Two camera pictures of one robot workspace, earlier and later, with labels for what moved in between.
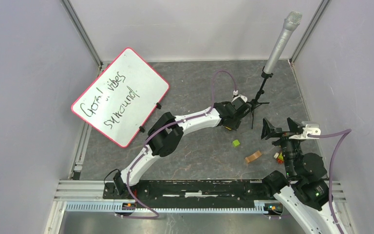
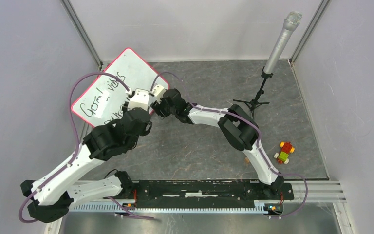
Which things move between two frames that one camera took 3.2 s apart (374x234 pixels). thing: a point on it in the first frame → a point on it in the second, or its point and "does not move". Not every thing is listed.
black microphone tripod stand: (254, 103) does not move
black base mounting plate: (192, 194) does not move
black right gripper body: (290, 147) → (161, 105)
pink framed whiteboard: (121, 101) does not move
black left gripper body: (234, 125) → (134, 141)
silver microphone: (292, 20) does not move
